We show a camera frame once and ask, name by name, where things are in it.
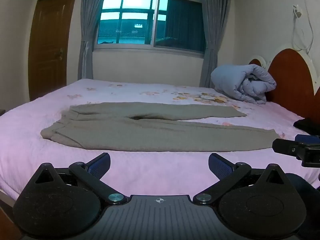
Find white framed window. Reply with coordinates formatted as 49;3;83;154
95;0;206;54

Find grey curtain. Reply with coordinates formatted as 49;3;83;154
200;0;231;88
78;0;104;80

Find brown wooden door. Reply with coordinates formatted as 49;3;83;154
28;0;75;101

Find white wall charger with cable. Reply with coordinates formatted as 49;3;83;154
291;4;314;57

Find grey-brown fleece pants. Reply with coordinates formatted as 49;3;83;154
41;102;278;152

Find rolled light blue quilt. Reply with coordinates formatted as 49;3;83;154
210;64;277;104

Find left grey curtain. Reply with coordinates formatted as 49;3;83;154
78;0;104;80

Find right grey curtain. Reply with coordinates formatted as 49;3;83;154
200;0;231;88

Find black cloth on bed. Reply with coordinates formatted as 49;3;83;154
293;118;320;135

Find red wooden headboard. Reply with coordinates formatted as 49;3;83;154
248;48;320;123

